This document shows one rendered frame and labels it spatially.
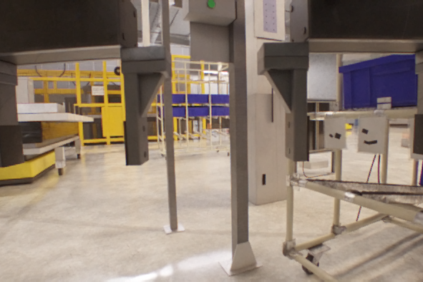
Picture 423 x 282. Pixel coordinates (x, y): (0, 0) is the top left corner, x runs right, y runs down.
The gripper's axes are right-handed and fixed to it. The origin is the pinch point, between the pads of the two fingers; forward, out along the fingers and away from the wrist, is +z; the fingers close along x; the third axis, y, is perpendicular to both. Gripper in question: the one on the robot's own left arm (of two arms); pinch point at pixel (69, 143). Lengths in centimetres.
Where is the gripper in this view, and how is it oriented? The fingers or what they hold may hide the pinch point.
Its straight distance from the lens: 25.3
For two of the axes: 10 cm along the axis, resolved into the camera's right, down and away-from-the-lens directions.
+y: 0.1, -0.9, 10.0
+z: 0.3, 10.0, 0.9
